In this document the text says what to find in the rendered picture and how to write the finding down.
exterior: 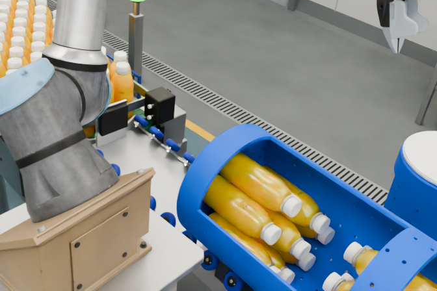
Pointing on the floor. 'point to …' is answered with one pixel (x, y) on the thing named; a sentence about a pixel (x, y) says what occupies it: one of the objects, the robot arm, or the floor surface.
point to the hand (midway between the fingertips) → (392, 45)
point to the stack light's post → (135, 43)
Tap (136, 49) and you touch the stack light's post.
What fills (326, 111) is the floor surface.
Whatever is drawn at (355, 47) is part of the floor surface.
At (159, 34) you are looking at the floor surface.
